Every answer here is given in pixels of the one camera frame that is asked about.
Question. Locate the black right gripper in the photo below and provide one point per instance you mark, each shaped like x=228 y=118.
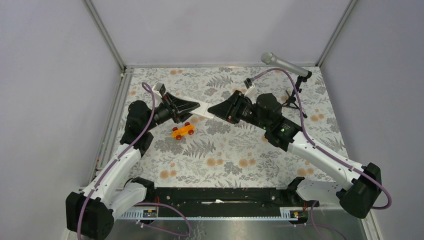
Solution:
x=228 y=110

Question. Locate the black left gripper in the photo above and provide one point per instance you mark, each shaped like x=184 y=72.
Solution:
x=178 y=108

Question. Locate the white remote control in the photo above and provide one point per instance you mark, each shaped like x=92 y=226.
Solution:
x=202 y=110

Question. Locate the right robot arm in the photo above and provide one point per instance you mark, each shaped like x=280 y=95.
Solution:
x=360 y=184

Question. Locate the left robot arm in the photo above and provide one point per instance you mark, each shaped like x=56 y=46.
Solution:
x=93 y=211

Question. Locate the orange toy car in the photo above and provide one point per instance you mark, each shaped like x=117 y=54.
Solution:
x=187 y=129

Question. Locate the black microphone tripod stand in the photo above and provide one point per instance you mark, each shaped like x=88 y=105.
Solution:
x=291 y=100

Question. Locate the floral patterned table mat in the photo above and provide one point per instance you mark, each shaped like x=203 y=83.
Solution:
x=218 y=154

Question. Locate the silver microphone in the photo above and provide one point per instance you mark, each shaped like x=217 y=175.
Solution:
x=271 y=59

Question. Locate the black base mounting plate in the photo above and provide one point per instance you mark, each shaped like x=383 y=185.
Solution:
x=266 y=202

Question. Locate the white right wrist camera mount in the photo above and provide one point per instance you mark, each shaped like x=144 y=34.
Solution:
x=251 y=89

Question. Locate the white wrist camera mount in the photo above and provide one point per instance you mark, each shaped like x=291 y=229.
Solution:
x=251 y=89
x=159 y=90

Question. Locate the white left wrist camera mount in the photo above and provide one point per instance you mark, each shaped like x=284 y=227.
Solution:
x=159 y=90

